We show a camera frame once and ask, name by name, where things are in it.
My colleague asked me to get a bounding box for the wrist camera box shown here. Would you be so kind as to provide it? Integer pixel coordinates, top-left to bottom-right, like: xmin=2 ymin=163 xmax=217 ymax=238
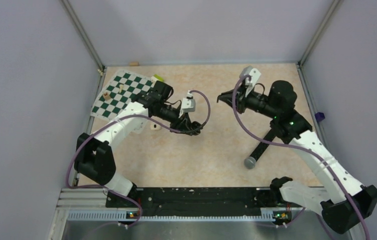
xmin=239 ymin=65 xmax=262 ymax=97
xmin=179 ymin=92 xmax=196 ymax=116

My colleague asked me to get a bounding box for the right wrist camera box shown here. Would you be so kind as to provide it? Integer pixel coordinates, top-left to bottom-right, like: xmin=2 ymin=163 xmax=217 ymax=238
xmin=239 ymin=65 xmax=262 ymax=97

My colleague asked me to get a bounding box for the green white chessboard mat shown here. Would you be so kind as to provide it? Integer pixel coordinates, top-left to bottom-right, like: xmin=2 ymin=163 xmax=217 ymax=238
xmin=90 ymin=69 xmax=154 ymax=121

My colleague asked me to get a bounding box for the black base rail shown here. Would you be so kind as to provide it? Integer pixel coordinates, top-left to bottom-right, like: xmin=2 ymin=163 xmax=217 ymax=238
xmin=105 ymin=187 xmax=296 ymax=217

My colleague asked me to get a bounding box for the small wooden cube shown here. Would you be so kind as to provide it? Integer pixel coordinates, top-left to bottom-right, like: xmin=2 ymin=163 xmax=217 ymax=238
xmin=102 ymin=92 xmax=111 ymax=101

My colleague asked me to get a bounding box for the green white toy block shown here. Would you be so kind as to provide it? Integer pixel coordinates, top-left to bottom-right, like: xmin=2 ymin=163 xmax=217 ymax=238
xmin=151 ymin=74 xmax=165 ymax=82

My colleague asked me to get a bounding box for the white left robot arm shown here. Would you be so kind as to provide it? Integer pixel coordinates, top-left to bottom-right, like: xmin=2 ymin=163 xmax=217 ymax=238
xmin=73 ymin=81 xmax=201 ymax=207

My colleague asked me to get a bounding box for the small purple object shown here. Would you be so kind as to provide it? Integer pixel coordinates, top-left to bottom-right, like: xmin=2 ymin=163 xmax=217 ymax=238
xmin=314 ymin=112 xmax=326 ymax=123

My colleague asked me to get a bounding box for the black microphone grey head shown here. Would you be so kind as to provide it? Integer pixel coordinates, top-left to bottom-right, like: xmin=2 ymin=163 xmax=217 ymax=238
xmin=243 ymin=130 xmax=276 ymax=170

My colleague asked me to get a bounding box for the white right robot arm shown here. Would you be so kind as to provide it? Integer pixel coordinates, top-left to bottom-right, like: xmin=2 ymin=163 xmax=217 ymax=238
xmin=217 ymin=80 xmax=377 ymax=239

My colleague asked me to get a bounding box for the wooden cork piece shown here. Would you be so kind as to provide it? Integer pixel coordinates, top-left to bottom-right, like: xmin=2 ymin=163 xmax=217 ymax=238
xmin=128 ymin=61 xmax=139 ymax=67

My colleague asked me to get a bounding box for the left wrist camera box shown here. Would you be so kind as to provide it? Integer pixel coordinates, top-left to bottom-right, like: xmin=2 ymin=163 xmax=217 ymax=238
xmin=179 ymin=92 xmax=196 ymax=116

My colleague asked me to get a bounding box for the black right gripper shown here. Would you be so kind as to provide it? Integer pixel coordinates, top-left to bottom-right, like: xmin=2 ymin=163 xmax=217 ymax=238
xmin=220 ymin=82 xmax=279 ymax=119

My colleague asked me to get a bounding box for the black charging case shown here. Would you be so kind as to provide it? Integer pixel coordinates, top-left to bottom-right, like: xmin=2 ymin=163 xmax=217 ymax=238
xmin=188 ymin=121 xmax=203 ymax=136

